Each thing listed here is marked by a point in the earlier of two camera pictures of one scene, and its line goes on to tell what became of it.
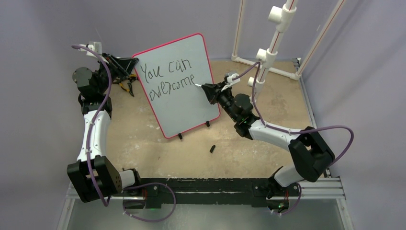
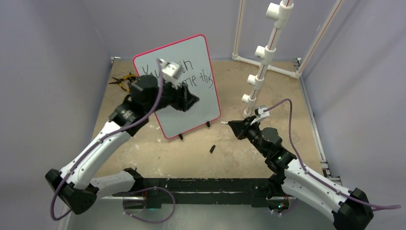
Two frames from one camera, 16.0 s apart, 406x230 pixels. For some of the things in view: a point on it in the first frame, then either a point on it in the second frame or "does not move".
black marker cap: (212, 148) does not move
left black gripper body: (116, 70) → (170, 96)
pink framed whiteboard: (168, 73) does not move
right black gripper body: (221, 97) → (248, 131)
